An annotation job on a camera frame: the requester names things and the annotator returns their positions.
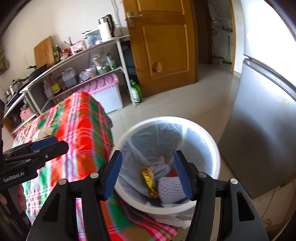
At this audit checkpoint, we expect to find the red plastic bag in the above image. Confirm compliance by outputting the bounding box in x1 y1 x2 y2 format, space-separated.
168 171 178 177

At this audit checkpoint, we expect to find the steel pot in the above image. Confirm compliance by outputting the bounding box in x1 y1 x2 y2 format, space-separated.
5 78 27 98

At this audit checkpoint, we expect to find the clear plastic container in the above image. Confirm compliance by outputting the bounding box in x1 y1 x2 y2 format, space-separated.
82 30 102 48

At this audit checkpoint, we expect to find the wooden cutting board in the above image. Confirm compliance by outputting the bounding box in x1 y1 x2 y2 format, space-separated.
34 36 55 69

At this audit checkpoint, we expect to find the green plastic bottle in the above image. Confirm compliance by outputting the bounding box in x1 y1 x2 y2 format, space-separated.
130 80 143 103

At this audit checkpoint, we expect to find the gold snack wrapper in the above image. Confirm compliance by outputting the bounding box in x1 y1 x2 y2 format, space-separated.
142 166 159 198

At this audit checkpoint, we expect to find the white electric kettle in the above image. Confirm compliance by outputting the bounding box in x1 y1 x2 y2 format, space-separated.
98 14 114 42

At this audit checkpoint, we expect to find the black frying pan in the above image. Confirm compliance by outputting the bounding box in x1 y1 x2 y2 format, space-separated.
26 64 47 82

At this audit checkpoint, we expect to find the plaid tablecloth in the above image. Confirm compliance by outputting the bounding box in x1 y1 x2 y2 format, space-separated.
13 92 181 240

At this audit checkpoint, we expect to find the white foam fruit net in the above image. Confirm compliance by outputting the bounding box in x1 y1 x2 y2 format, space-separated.
150 156 171 182

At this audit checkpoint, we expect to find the yellow label oil bottle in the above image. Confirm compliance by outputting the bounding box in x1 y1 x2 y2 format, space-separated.
49 74 62 95

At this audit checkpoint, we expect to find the wooden door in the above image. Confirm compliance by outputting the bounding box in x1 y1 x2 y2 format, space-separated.
123 1 198 97

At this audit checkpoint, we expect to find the silver refrigerator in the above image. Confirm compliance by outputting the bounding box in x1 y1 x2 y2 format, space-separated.
218 1 295 198

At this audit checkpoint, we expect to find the dark liquid jug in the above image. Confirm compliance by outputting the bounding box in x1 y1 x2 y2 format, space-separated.
62 67 78 88

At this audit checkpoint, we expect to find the pink basket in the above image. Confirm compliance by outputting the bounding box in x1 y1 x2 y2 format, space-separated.
20 106 34 121

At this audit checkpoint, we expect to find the pink utensil box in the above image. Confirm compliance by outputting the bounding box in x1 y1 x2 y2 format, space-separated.
70 40 87 55

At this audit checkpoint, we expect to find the metal kitchen shelf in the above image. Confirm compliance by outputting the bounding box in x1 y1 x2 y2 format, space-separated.
4 36 130 136

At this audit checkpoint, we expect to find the person left hand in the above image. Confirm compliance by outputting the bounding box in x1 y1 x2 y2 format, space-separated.
11 184 27 211

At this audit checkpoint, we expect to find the white trash bin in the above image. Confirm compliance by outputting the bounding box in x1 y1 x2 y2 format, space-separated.
113 116 221 215

